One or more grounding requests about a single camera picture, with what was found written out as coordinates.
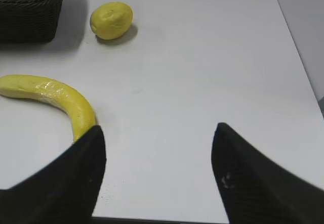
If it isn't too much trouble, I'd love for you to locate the yellow banana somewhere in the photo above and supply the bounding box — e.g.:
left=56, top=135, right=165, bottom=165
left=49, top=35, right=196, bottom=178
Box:
left=1, top=74, right=96, bottom=142

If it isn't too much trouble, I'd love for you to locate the yellow lemon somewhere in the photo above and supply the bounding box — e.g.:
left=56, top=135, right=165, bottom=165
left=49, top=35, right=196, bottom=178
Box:
left=90, top=2, right=134, bottom=40

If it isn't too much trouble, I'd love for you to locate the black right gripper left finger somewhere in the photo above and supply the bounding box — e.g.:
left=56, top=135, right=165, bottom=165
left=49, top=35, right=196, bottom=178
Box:
left=1, top=125, right=106, bottom=223

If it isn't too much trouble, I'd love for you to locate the black wicker basket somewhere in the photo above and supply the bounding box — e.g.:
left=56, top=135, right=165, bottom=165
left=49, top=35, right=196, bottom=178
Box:
left=1, top=0, right=63, bottom=43

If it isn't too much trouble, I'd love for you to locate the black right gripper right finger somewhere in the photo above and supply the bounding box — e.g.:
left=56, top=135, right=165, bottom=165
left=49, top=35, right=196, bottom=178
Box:
left=211, top=123, right=323, bottom=223

